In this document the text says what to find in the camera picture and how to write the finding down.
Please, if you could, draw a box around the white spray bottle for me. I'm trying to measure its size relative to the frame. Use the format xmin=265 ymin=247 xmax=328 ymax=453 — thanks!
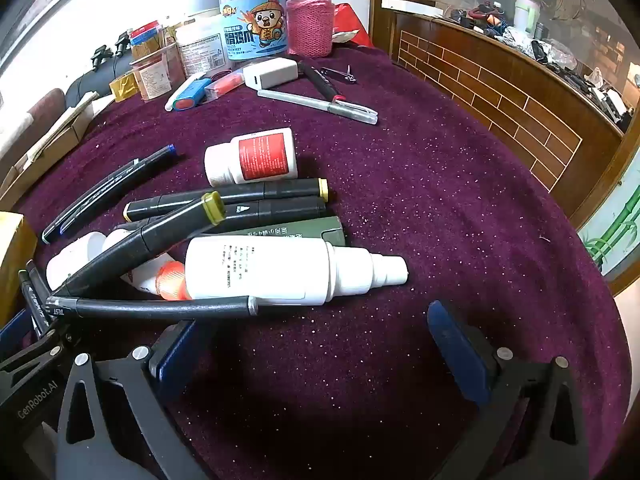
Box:
xmin=184 ymin=236 xmax=409 ymax=307

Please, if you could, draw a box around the clear pink plastic container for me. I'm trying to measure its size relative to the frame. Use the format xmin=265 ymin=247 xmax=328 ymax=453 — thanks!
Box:
xmin=129 ymin=42 xmax=187 ymax=102

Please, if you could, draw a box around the pile of assorted tools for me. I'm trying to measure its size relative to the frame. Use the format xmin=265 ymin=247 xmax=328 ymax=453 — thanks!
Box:
xmin=445 ymin=0 xmax=637 ymax=122

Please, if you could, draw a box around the white bottle red label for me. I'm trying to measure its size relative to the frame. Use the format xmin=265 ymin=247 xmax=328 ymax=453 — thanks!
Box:
xmin=203 ymin=127 xmax=300 ymax=187

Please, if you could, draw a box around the white bottle orange cap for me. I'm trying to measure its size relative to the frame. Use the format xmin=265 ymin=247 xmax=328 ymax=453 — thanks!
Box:
xmin=102 ymin=229 xmax=194 ymax=302

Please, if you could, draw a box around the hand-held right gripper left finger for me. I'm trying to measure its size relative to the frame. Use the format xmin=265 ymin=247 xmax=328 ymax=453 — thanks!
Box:
xmin=56 ymin=320 xmax=211 ymax=480

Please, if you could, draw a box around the red plastic case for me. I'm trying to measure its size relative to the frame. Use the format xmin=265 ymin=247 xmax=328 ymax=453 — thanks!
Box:
xmin=206 ymin=70 xmax=246 ymax=99

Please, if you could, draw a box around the black marker grey cap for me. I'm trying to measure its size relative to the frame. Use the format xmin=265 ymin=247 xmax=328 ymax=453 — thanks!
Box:
xmin=45 ymin=295 xmax=259 ymax=321

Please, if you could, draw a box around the flat white box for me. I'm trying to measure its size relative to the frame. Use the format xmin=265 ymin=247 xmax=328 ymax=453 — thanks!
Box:
xmin=381 ymin=0 xmax=444 ymax=19

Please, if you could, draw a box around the white bottle green label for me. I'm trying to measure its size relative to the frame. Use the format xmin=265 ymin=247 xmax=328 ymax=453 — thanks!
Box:
xmin=45 ymin=231 xmax=107 ymax=292

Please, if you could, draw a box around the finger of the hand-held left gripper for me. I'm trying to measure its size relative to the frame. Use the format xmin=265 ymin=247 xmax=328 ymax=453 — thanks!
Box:
xmin=0 ymin=307 xmax=76 ymax=388

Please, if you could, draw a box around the black red handled tool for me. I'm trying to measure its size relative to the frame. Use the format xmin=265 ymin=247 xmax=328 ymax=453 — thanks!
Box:
xmin=299 ymin=63 xmax=347 ymax=106

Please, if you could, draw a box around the black marker dark cap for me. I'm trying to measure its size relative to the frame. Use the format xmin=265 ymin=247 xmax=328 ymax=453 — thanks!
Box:
xmin=222 ymin=196 xmax=329 ymax=234

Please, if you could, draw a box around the gold foil packet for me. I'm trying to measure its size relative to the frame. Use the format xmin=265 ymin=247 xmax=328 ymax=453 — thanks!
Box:
xmin=110 ymin=72 xmax=140 ymax=104

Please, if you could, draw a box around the maroon chair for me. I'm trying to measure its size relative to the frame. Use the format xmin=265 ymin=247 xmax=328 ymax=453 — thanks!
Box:
xmin=0 ymin=88 xmax=67 ymax=161

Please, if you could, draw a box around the white power bank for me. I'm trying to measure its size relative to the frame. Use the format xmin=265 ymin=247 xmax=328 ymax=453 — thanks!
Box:
xmin=242 ymin=57 xmax=300 ymax=90

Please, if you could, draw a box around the purple tablecloth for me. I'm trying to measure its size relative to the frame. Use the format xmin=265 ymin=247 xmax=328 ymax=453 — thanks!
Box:
xmin=10 ymin=45 xmax=632 ymax=480

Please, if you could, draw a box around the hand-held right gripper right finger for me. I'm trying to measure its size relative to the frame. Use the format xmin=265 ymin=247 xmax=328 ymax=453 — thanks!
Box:
xmin=427 ymin=300 xmax=591 ymax=480

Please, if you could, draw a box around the bamboo print panel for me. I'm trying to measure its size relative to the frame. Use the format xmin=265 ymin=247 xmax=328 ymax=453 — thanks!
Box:
xmin=576 ymin=167 xmax=640 ymax=277

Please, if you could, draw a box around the white jar grey lid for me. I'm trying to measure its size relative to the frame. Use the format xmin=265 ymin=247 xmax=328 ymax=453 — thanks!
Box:
xmin=175 ymin=0 xmax=232 ymax=78

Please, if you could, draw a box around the red bag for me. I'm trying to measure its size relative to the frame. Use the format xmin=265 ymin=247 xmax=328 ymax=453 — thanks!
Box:
xmin=332 ymin=3 xmax=374 ymax=49

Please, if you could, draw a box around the metal nail clipper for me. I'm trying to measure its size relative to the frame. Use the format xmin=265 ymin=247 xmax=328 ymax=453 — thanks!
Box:
xmin=320 ymin=65 xmax=357 ymax=85

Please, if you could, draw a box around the cardboard box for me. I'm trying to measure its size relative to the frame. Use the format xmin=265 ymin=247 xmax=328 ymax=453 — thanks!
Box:
xmin=0 ymin=91 xmax=102 ymax=211

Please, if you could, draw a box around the wooden brick pattern counter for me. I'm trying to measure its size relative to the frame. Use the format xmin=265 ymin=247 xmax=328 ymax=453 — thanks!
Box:
xmin=382 ymin=0 xmax=640 ymax=228

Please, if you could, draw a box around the white notebook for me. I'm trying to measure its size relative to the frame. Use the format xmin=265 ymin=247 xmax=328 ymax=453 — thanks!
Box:
xmin=25 ymin=92 xmax=99 ymax=162

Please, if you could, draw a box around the black marker olive cap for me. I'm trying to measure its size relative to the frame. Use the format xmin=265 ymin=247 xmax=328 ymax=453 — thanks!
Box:
xmin=51 ymin=190 xmax=227 ymax=297

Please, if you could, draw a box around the black pen blue cap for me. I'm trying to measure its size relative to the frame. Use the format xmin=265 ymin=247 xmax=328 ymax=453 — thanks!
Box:
xmin=59 ymin=144 xmax=179 ymax=236

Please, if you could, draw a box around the white green cup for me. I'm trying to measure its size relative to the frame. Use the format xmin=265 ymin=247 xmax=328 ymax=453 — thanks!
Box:
xmin=514 ymin=0 xmax=542 ymax=37

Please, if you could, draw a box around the yellow lined storage box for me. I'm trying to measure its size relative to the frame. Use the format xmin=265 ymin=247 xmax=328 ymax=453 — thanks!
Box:
xmin=0 ymin=211 xmax=39 ymax=327

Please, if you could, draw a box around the black marker yellow cap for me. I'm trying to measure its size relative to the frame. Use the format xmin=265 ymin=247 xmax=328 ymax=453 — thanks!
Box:
xmin=122 ymin=178 xmax=330 ymax=222

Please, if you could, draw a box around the white pen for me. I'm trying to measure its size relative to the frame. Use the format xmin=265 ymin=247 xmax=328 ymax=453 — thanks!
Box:
xmin=257 ymin=88 xmax=380 ymax=125

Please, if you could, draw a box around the pink thermos knitted sleeve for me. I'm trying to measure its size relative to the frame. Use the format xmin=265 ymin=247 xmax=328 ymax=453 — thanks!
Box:
xmin=285 ymin=0 xmax=335 ymax=58

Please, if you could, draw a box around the dark green carton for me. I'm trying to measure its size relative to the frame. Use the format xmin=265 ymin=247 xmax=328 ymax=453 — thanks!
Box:
xmin=197 ymin=215 xmax=347 ymax=252

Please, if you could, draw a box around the cartoon print plastic jar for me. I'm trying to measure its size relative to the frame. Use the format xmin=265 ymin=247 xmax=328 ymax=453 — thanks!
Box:
xmin=219 ymin=0 xmax=291 ymax=64

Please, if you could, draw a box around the stack of small coloured boxes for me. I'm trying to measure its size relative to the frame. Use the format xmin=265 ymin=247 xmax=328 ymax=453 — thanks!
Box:
xmin=128 ymin=19 xmax=165 ymax=59

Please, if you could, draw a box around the blue and white case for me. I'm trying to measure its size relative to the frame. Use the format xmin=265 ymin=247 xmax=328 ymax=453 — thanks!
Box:
xmin=164 ymin=73 xmax=214 ymax=112

